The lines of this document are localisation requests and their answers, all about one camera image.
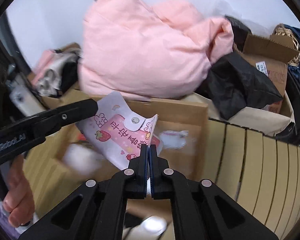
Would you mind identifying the black garment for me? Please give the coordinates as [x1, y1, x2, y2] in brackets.
[203, 52, 283, 120]

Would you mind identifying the left cardboard box with clothes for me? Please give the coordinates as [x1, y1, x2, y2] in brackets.
[27, 42, 81, 99]

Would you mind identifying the beige cloth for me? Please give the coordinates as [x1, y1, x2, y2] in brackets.
[34, 51, 79, 98]

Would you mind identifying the cardboard tray box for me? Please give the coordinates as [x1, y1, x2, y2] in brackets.
[24, 92, 208, 184]

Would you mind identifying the beige canvas bag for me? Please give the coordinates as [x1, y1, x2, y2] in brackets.
[183, 93, 295, 137]

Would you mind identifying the black suitcase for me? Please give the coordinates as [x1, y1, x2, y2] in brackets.
[275, 70, 300, 145]

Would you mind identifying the pink cartoon card wallet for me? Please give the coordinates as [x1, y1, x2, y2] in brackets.
[76, 92, 160, 170]

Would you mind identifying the translucent white plastic container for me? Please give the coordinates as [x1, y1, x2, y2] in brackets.
[62, 144, 104, 178]

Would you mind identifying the left hand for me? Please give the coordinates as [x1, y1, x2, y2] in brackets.
[3, 155, 35, 228]

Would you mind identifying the open brown cardboard box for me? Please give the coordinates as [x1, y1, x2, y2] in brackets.
[242, 33, 300, 113]

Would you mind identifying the hello sticker upper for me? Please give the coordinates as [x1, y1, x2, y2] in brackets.
[159, 131, 189, 150]

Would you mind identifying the white tube bottle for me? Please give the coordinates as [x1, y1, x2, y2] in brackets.
[127, 216, 167, 240]

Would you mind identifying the woven rattan ball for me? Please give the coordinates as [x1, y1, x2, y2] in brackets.
[270, 23, 300, 67]

